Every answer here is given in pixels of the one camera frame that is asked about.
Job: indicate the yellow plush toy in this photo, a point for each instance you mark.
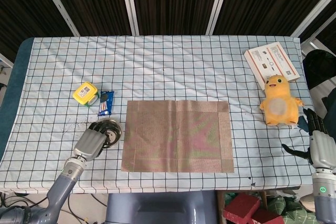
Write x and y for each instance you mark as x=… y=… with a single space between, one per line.
x=278 y=103

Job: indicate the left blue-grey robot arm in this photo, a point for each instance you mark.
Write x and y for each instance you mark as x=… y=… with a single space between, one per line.
x=63 y=184

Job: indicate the large red box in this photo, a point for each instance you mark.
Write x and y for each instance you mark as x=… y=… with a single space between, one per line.
x=240 y=207

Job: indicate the brown woven placemat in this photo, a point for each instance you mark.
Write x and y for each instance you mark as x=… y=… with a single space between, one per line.
x=178 y=137

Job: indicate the small red box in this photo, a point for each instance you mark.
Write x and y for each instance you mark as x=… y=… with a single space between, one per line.
x=267 y=217

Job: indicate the white box with red print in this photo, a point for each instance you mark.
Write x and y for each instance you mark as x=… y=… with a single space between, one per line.
x=273 y=58

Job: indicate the white black grid tablecloth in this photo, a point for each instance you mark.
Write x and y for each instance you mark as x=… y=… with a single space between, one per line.
x=183 y=72

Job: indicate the white partition frame post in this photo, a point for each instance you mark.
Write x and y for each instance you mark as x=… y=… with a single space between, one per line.
x=130 y=3
x=219 y=3
x=57 y=5
x=312 y=11

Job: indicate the stainless steel bowl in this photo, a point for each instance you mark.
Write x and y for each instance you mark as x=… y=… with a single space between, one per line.
x=116 y=133

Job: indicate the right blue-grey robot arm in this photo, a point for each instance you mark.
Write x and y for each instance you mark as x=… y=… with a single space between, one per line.
x=325 y=205

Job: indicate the blue-grey robot torso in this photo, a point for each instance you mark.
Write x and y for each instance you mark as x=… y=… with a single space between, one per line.
x=160 y=208

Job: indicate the blue snack packet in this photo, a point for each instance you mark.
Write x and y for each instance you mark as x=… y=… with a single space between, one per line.
x=105 y=104

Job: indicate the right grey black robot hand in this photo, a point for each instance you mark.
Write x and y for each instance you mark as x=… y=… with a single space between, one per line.
x=323 y=150

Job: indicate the black chair back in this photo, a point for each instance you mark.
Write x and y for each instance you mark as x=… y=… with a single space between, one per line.
x=319 y=69

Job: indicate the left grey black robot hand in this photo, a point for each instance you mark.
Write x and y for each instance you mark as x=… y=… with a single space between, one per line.
x=89 y=144

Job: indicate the green tub with yellow lid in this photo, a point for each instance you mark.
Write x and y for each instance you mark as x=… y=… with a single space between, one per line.
x=84 y=93

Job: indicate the green patterned cloth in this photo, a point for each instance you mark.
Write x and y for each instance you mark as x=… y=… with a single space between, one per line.
x=296 y=213

